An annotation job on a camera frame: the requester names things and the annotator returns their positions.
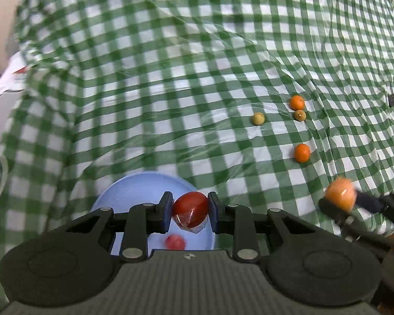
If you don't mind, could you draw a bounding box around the small brown-green fruit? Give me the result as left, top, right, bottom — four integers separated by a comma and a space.
293, 109, 307, 122

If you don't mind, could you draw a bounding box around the small orange kumquat upper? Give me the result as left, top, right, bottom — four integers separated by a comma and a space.
289, 94, 305, 111

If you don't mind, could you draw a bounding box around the small dark tag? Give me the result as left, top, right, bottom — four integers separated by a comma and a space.
388, 94, 394, 107

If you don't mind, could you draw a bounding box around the small orange tangerine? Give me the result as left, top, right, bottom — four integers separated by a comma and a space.
294, 144, 311, 164

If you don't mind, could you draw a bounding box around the green white checkered cloth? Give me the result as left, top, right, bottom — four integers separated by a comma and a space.
0, 0, 394, 309

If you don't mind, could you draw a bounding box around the small yellow-green fruit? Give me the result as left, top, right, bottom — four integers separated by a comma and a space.
251, 112, 265, 126

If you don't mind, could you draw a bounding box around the small red fruit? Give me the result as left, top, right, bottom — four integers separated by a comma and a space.
164, 234, 186, 250

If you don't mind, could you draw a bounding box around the white printed pillow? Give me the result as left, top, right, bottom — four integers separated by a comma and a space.
0, 51, 28, 96

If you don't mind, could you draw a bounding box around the red tomato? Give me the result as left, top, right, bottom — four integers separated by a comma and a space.
172, 191, 209, 233

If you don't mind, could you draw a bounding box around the orange fruit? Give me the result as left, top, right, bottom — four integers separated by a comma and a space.
324, 177, 357, 213

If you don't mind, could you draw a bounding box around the light blue plate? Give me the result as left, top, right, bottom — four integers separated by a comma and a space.
91, 171, 216, 253

